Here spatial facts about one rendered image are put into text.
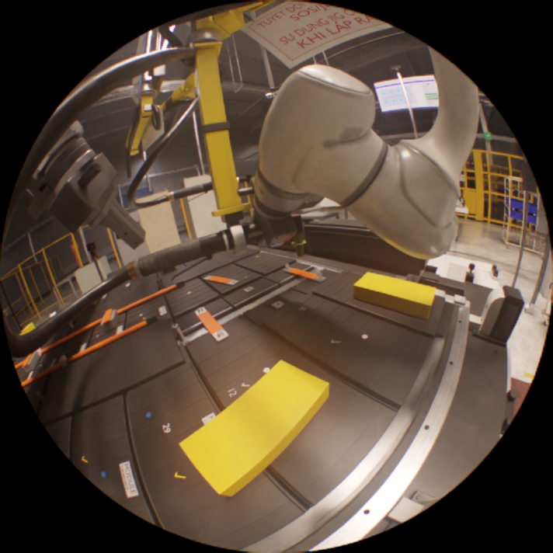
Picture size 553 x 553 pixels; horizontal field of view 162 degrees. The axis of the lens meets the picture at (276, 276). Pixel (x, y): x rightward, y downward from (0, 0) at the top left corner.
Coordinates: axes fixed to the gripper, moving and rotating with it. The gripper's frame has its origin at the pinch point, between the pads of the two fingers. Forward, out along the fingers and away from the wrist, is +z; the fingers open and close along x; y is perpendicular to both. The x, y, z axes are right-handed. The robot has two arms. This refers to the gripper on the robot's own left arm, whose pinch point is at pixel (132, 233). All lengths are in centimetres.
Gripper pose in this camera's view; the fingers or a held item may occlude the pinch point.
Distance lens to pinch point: 33.7
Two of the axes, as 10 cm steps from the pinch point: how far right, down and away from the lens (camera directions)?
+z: 2.6, 4.9, 8.3
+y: 8.7, -5.0, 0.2
